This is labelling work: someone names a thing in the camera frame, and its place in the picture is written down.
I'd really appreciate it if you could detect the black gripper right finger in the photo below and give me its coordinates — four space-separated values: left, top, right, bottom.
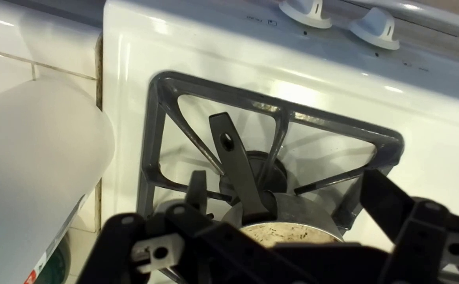
314 170 459 284

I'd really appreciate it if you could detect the white stove knob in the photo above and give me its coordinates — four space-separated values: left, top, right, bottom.
279 0 331 30
348 7 401 50

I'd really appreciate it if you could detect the black stove grate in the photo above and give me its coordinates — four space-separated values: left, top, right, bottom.
137 71 404 235

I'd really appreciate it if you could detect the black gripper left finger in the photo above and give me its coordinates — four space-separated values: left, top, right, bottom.
76 170 314 284

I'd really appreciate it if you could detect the white gas stove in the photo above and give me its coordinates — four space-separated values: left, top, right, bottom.
101 0 459 284

